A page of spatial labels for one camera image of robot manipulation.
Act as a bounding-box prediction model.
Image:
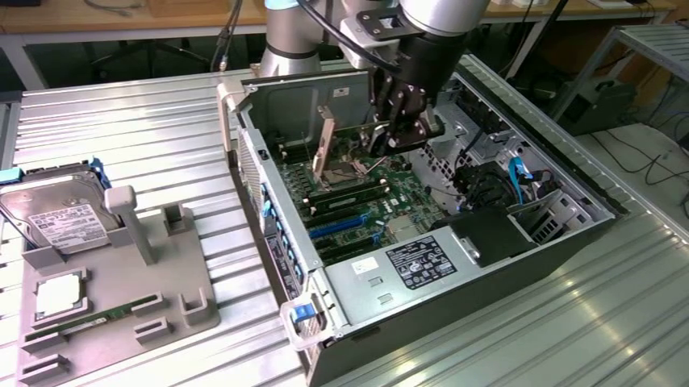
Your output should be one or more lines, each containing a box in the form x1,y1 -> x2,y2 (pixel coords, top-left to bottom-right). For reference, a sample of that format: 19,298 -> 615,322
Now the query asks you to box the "metal slat side table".
588,22 -> 689,122

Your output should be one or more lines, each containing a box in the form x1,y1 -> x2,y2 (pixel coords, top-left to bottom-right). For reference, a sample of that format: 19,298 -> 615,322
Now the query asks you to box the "CPU socket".
321,160 -> 360,189

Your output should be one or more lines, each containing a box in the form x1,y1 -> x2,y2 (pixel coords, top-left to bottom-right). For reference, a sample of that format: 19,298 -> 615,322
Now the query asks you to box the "green motherboard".
276,128 -> 457,267

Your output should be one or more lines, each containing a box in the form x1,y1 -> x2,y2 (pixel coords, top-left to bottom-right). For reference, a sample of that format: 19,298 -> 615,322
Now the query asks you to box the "black installed RAM stick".
305,183 -> 388,214

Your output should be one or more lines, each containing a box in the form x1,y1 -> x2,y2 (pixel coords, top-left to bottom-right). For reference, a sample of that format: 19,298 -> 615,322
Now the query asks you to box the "blue expansion slot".
308,215 -> 367,239

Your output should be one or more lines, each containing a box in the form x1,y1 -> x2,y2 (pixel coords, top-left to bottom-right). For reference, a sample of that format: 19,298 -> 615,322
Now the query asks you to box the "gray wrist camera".
337,10 -> 413,69

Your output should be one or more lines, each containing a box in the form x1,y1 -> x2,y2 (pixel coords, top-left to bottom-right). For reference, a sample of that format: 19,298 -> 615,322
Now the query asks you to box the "black graphics card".
309,105 -> 391,181

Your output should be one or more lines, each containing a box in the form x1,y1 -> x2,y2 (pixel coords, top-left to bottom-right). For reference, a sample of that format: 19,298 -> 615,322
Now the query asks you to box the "gray hanging cable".
213,0 -> 242,73

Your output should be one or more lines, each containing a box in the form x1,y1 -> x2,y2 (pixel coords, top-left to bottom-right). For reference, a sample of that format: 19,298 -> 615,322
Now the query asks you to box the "black wire bundle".
451,160 -> 512,210

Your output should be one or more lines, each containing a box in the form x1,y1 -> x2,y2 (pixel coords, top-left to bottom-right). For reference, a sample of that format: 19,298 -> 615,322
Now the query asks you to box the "wooden desk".
0,0 -> 674,40

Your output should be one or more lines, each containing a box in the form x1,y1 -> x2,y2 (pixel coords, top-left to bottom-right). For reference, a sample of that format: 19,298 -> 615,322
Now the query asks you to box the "blue disk caddy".
0,156 -> 112,190

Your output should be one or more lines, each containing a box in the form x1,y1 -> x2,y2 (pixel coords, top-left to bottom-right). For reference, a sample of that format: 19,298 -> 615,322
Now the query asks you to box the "gray parts rack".
14,185 -> 221,384

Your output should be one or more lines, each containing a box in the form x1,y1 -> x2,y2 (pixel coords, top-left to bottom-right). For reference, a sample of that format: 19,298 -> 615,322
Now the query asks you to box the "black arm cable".
294,0 -> 403,73

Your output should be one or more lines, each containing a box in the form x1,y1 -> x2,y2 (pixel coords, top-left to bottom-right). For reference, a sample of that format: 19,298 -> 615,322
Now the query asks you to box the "open black PC case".
216,48 -> 628,387

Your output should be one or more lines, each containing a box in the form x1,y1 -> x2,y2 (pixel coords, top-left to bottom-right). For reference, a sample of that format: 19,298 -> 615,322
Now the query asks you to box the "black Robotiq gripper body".
397,34 -> 469,98

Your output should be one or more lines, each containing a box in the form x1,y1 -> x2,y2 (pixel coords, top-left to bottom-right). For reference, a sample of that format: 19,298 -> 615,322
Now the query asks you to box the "silver hard disk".
0,171 -> 125,255

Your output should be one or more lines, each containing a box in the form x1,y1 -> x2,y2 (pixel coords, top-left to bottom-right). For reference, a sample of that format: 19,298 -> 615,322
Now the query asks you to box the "green RAM stick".
23,296 -> 157,339

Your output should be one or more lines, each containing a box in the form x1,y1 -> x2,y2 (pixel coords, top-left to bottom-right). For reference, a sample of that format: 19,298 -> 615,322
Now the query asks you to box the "blue flat wire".
507,156 -> 527,209

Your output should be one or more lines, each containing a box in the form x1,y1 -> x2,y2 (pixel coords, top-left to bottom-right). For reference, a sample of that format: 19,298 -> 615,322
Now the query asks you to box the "silver disk bay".
508,189 -> 614,247

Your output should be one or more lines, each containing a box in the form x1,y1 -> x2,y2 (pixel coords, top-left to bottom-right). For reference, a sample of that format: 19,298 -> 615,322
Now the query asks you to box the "black plastic fan shroud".
429,205 -> 539,269

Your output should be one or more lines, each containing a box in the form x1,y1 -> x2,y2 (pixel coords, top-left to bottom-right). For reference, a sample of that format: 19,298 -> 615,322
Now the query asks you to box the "silver drive cage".
407,66 -> 520,202

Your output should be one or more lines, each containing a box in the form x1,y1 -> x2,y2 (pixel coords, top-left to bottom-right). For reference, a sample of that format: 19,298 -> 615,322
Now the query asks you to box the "black floor device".
558,78 -> 639,136

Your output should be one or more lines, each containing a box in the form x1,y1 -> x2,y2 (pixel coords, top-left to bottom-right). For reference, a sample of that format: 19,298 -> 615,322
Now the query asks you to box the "silver CPU chip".
34,276 -> 86,315

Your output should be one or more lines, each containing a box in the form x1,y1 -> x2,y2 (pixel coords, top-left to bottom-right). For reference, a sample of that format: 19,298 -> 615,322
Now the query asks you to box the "silver chipset heatsink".
385,217 -> 425,239

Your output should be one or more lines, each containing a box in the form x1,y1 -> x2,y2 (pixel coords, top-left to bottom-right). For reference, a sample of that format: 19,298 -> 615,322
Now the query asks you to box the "gray power supply unit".
321,225 -> 483,327

